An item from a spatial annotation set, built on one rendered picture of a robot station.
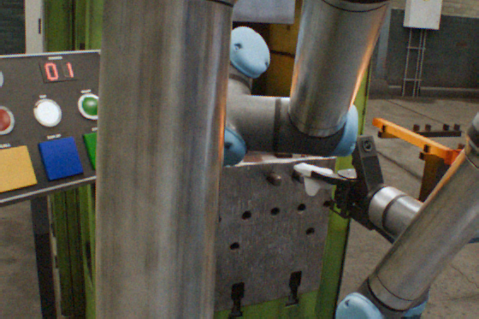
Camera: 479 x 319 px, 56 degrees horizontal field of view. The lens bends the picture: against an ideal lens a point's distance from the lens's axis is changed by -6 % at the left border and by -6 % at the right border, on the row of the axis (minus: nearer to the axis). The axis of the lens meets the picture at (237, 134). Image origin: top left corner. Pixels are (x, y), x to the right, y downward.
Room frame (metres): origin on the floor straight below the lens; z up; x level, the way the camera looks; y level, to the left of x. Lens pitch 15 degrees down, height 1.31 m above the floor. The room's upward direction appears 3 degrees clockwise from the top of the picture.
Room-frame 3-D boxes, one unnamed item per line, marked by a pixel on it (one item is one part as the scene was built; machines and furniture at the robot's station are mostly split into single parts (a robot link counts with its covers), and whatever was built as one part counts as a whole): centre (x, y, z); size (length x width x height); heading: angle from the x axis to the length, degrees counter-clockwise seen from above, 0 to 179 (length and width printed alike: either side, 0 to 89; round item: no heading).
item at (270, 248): (1.46, 0.00, 0.69); 0.56 x 0.38 x 0.45; 24
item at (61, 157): (0.85, 0.34, 1.01); 0.07 x 0.05 x 0.07; 139
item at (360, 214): (0.84, -0.25, 0.97); 0.12 x 0.08 x 0.09; 24
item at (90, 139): (0.92, 0.28, 1.01); 0.07 x 0.05 x 0.07; 139
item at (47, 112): (0.88, 0.38, 1.09); 0.05 x 0.03 x 0.04; 114
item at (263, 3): (1.43, 0.05, 1.32); 0.42 x 0.20 x 0.10; 24
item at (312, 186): (0.90, -0.15, 0.97); 0.09 x 0.03 x 0.06; 60
